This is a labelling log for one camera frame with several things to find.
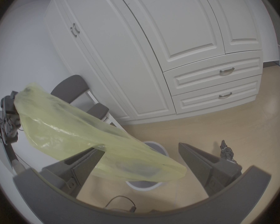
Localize black cable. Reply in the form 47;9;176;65
105;196;137;213

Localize white trash bin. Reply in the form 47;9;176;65
126;141;171;192

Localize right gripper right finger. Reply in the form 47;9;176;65
178;142;243;198

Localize white chair grey cushions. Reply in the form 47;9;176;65
50;75;123;128

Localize white wardrobe with drawers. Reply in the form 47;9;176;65
44;0;264;125

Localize crumpled black white wrapper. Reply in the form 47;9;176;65
219;140;239;165

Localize yellow-green plastic bag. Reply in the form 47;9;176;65
14;83;187;182

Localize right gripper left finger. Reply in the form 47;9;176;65
42;146;106;199

